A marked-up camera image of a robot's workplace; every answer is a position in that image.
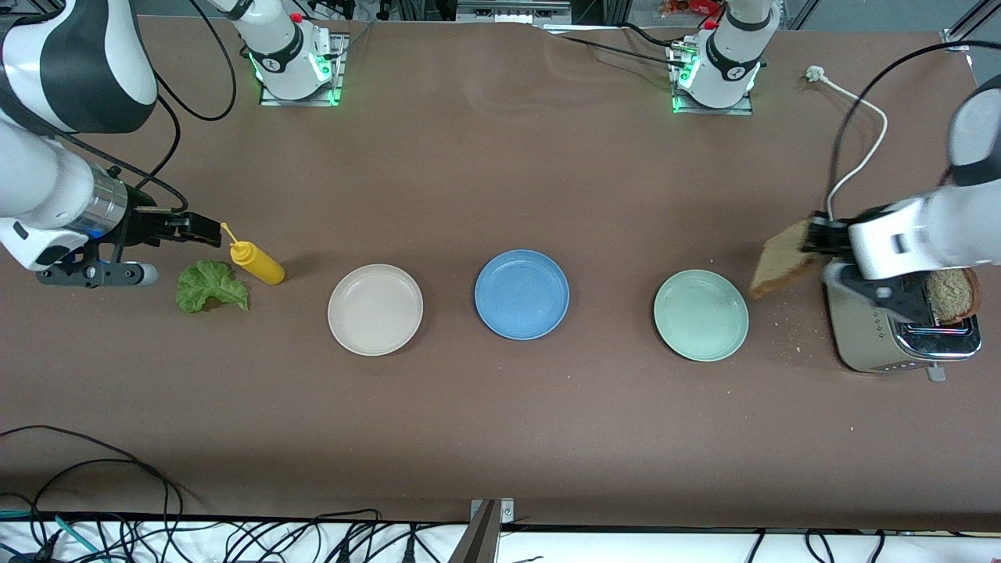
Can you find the mint green plate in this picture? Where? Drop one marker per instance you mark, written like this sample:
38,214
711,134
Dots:
701,315

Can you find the beige chrome toaster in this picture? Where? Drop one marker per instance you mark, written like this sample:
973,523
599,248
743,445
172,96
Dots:
860,344

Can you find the red background object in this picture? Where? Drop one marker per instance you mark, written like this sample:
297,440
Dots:
692,6

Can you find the green lettuce leaf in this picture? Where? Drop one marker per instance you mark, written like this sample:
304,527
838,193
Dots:
207,285

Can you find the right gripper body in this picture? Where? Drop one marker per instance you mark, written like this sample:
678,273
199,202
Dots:
143,223

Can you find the aluminium frame profile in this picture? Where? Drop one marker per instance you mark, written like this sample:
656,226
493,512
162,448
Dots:
958,37

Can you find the rounded brown bread slice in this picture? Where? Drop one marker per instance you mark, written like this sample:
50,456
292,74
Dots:
950,295

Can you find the grey power strip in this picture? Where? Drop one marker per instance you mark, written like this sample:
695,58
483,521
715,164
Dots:
512,9

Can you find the yellow mustard squeeze bottle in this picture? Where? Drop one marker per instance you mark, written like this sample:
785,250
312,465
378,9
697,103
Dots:
262,267

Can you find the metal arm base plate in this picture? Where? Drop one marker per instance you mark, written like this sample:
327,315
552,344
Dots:
712,111
301,102

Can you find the square brown bread slice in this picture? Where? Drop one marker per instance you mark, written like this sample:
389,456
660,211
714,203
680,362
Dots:
778,262

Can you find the grey metal pole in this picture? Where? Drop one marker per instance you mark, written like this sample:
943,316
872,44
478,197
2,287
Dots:
478,543

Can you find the metal table edge bracket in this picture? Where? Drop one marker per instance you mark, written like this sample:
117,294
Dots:
507,510

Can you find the beige plate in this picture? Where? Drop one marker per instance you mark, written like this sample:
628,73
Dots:
375,310

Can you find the blue plate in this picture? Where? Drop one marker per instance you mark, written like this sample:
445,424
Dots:
522,295

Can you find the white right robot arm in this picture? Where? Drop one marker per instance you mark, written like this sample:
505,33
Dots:
70,70

